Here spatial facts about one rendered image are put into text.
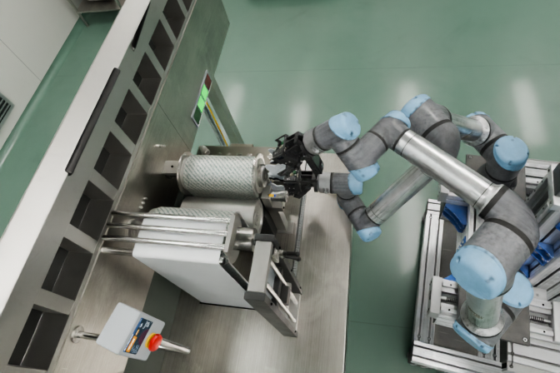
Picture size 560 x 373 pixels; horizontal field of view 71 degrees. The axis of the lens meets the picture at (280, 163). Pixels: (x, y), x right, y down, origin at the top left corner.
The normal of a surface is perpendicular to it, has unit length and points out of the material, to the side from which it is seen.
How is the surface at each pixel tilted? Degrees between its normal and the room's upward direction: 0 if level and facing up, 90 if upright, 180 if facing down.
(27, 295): 90
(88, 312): 90
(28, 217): 47
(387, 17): 0
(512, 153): 8
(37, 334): 0
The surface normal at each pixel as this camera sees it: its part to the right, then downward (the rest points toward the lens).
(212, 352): -0.18, -0.52
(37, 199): 0.60, -0.33
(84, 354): 0.97, 0.03
